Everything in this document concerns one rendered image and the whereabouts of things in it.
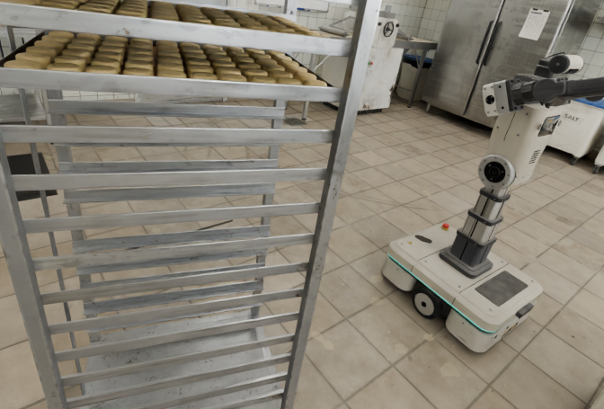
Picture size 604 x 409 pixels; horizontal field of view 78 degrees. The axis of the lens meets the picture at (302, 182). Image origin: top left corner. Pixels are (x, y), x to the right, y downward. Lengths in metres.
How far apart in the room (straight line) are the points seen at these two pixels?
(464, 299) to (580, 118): 3.67
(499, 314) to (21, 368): 1.96
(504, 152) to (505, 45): 3.55
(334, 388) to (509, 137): 1.26
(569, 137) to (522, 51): 1.13
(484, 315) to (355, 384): 0.65
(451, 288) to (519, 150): 0.70
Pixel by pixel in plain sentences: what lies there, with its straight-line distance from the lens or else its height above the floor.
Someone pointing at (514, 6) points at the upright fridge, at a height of 1.53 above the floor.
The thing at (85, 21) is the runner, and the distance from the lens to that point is 0.69.
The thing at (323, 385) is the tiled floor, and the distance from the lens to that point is 1.74.
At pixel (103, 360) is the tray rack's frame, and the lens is 1.64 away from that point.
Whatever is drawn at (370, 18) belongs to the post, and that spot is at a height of 1.38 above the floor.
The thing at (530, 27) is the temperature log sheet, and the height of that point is 1.35.
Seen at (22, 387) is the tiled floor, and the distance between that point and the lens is 1.84.
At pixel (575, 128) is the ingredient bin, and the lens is 5.33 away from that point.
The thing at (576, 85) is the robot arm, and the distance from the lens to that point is 1.56.
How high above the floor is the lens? 1.42
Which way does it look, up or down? 28 degrees down
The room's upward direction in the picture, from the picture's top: 9 degrees clockwise
